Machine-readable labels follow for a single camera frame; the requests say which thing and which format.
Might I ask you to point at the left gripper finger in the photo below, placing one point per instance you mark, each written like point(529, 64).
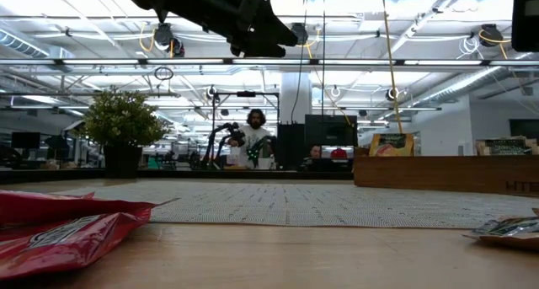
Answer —
point(273, 32)
point(257, 51)

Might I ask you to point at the beige vanilla cinnamon tea packet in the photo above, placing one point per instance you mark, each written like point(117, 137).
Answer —
point(501, 147)
point(509, 234)
point(536, 212)

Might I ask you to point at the yellow tea packet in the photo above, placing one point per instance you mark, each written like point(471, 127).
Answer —
point(391, 146)

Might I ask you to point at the background black robot arm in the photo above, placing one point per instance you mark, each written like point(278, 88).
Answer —
point(236, 135)
point(263, 143)

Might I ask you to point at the wooden tea organizer box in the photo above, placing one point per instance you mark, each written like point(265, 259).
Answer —
point(442, 175)

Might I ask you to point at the red tea packet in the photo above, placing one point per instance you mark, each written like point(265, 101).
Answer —
point(63, 247)
point(76, 207)

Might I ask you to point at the person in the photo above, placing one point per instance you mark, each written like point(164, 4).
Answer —
point(316, 151)
point(256, 117)

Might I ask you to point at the white square column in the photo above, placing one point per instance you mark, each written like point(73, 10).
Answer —
point(306, 103)

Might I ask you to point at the black tall box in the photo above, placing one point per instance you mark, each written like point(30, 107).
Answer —
point(290, 146)

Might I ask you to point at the black computer monitor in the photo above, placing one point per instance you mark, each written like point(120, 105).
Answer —
point(330, 131)

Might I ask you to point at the red round object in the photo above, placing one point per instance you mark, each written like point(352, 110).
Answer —
point(339, 153)

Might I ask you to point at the green plant in black pot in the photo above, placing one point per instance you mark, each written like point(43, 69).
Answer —
point(122, 120)

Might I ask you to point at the grey woven placemat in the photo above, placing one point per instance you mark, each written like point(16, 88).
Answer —
point(316, 202)

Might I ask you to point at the small black monitor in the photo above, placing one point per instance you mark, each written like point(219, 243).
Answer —
point(25, 140)

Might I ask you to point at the background black rig frame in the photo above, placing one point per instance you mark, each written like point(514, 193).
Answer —
point(246, 94)

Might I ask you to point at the dark wall screen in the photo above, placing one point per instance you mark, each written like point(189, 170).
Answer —
point(524, 129)

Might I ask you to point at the black aluminium table frame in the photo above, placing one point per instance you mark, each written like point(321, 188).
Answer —
point(63, 174)

